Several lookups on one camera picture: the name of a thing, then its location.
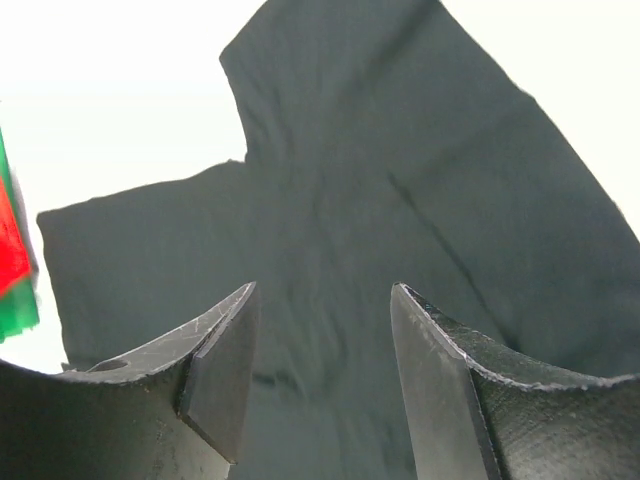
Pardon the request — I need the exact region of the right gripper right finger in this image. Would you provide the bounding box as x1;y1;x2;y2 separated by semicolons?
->
390;283;639;479

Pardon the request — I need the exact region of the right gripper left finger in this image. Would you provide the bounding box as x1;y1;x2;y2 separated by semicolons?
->
1;283;258;479

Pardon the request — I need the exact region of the black t shirt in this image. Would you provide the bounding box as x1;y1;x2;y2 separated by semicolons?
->
38;1;639;479

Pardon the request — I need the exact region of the green plastic tray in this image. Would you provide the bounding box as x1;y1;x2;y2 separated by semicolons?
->
1;139;39;342

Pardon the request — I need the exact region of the red t shirt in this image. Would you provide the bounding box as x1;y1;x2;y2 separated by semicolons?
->
0;176;32;296

